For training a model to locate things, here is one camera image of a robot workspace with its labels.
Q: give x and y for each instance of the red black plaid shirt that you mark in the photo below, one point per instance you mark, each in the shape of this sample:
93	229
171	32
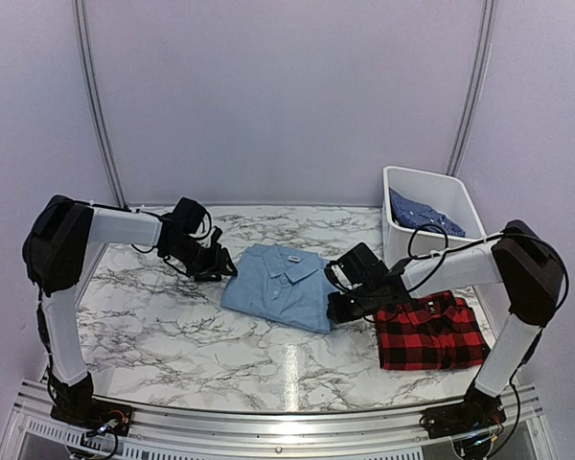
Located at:
438	332

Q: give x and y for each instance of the wall aluminium profile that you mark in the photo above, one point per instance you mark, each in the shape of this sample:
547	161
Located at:
92	90
483	47

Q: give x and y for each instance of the light blue long sleeve shirt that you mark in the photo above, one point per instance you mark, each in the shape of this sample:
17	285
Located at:
281	284

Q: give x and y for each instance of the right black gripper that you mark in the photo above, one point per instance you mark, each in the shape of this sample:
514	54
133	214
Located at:
338	312

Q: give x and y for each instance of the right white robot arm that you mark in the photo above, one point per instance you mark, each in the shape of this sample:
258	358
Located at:
530	272

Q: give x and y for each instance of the aluminium table front rail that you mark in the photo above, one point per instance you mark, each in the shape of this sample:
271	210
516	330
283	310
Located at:
161	432

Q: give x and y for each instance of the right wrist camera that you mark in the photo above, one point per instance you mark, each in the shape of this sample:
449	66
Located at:
357	267

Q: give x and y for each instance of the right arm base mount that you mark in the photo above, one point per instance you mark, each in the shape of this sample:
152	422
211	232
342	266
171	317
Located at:
463	417

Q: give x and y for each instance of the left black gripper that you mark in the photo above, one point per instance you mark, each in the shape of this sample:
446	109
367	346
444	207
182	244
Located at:
216	265

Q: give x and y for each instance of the dark blue patterned shirt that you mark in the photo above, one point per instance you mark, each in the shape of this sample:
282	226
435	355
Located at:
415	215

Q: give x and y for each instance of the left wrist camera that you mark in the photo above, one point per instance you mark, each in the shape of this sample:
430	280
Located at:
192	219

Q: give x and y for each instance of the left wall aluminium profile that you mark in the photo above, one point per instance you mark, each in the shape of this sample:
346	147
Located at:
92	90

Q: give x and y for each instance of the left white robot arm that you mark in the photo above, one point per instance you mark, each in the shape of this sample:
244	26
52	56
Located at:
54	254

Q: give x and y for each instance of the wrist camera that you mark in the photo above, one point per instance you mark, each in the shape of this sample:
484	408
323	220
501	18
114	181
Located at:
192	219
357	267

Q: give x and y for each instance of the right wall aluminium profile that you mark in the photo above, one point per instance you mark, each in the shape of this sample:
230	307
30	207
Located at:
483	47

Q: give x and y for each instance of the white plastic bin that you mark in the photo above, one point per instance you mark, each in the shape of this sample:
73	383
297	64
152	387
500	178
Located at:
446	194

